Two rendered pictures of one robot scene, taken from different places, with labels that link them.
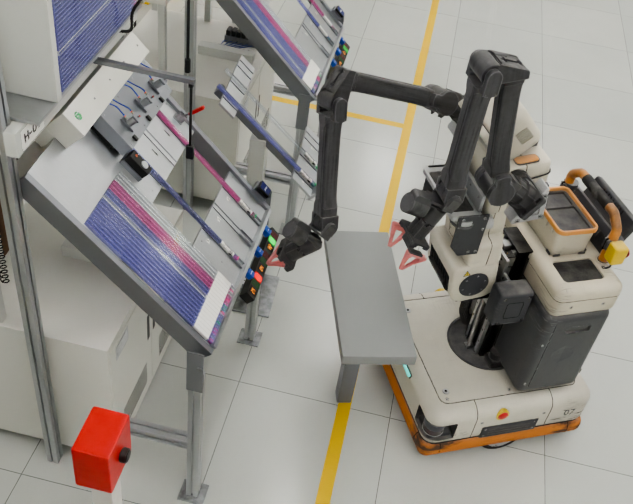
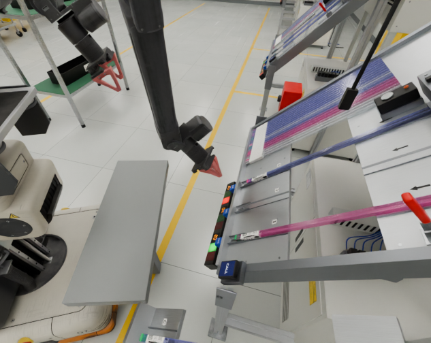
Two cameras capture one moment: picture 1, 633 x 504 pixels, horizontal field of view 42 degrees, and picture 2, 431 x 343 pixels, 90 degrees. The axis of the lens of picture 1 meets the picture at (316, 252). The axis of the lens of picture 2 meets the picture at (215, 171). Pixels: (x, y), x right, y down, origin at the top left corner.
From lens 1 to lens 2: 2.70 m
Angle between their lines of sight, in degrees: 91
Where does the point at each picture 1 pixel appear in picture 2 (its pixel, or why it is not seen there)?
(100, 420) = (295, 89)
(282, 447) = (199, 232)
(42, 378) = not seen: hidden behind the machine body
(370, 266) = (112, 241)
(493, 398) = (65, 212)
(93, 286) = (353, 199)
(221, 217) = (274, 194)
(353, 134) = not seen: outside the picture
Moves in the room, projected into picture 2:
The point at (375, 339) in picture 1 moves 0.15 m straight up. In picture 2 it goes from (141, 171) to (132, 145)
